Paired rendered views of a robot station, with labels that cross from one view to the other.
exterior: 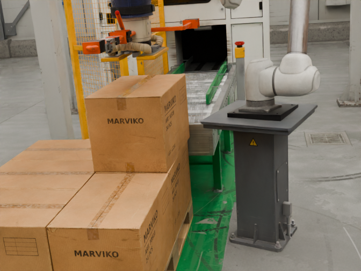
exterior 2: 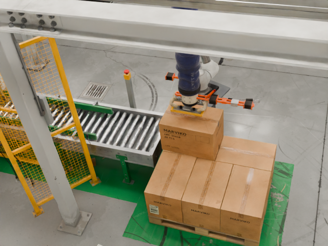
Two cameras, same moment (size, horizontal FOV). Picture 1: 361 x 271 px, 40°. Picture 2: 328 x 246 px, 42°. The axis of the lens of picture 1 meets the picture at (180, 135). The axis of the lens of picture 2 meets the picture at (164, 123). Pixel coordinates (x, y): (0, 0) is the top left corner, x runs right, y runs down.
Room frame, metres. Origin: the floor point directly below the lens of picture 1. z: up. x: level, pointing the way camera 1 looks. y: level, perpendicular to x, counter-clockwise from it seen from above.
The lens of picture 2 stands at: (2.27, 3.59, 4.05)
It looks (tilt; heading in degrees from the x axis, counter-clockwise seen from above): 43 degrees down; 282
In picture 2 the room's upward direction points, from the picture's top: 7 degrees counter-clockwise
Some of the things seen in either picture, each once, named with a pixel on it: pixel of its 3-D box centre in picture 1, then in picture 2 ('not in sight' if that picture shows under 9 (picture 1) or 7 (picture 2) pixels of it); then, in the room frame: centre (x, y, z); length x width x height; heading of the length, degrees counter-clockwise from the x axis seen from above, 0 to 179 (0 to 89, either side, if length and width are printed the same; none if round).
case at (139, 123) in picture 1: (142, 119); (192, 130); (2.70, 0.21, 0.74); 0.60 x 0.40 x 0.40; 167
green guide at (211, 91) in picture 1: (222, 78); (57, 99); (4.51, -0.42, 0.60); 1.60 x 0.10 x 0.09; 169
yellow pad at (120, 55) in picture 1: (119, 52); (187, 109); (2.72, 0.30, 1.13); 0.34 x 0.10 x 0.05; 168
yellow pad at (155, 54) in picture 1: (153, 50); not in sight; (2.68, 0.11, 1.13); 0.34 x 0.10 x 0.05; 168
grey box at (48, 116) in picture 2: not in sight; (39, 108); (3.97, 0.89, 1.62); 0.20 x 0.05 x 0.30; 169
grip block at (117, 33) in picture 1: (120, 36); (213, 99); (2.46, 0.26, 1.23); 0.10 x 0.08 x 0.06; 78
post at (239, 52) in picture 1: (242, 115); (132, 105); (3.53, -0.47, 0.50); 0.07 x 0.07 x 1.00; 79
